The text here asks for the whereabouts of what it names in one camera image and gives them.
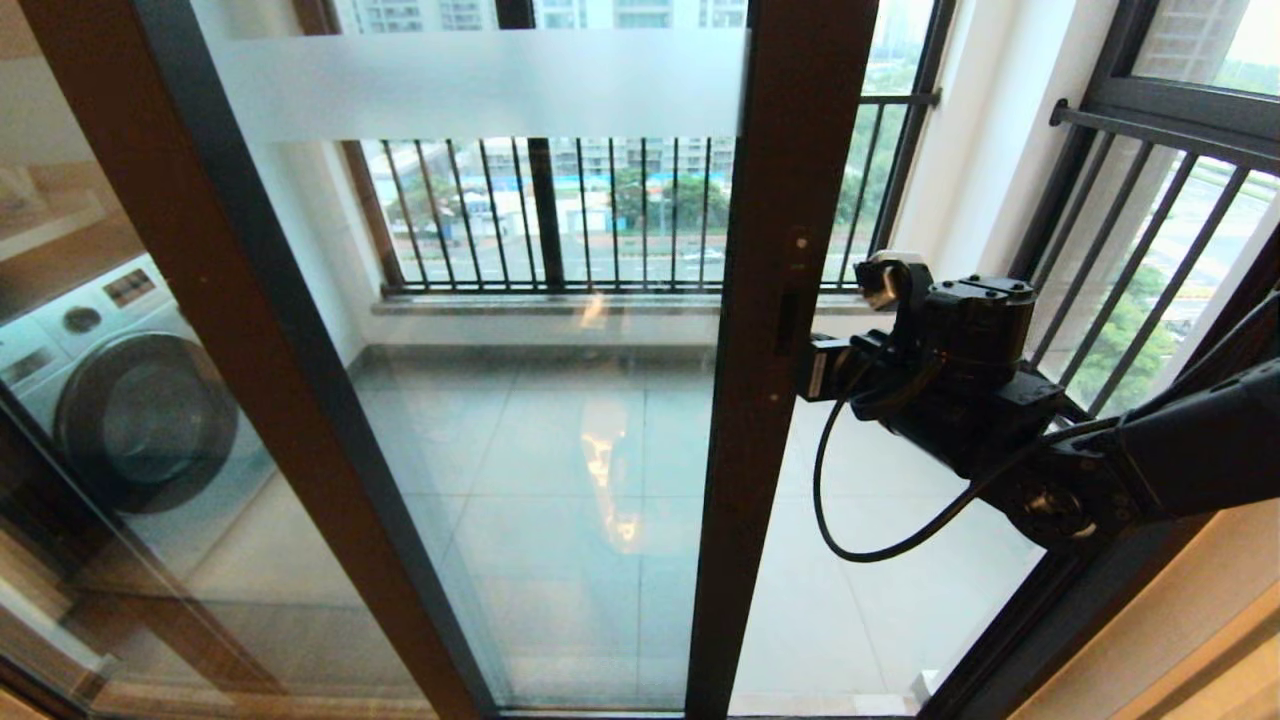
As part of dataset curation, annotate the sliding glass door brown frame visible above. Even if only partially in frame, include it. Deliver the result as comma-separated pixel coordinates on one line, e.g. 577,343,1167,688
0,0,881,720

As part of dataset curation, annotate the grey stone window sill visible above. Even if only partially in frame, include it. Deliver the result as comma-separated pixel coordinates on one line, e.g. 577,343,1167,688
375,297,891,321

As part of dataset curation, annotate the dark brown door jamb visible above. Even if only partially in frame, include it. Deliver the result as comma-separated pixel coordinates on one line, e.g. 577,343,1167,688
920,250,1280,720

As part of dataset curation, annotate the black window guard railing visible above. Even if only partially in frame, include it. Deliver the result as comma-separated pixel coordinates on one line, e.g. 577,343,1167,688
1010,100,1280,421
345,90,941,301

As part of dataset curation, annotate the white front-load washing machine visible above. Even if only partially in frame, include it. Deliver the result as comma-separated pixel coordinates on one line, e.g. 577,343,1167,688
0,250,278,601

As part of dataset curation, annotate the light wooden shelf board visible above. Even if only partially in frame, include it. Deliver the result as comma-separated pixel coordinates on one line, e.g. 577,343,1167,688
0,190,113,263

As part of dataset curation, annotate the small white container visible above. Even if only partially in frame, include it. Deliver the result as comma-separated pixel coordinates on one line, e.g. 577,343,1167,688
0,165,49,213

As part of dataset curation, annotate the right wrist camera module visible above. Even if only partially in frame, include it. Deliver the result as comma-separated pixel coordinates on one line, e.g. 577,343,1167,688
855,250,926,311

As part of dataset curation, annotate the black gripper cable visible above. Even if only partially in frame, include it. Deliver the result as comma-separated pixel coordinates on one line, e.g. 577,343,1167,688
812,255,1121,564

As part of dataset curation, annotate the dark window frame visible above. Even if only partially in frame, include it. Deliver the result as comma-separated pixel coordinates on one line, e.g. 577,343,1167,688
295,0,956,301
1010,0,1280,291

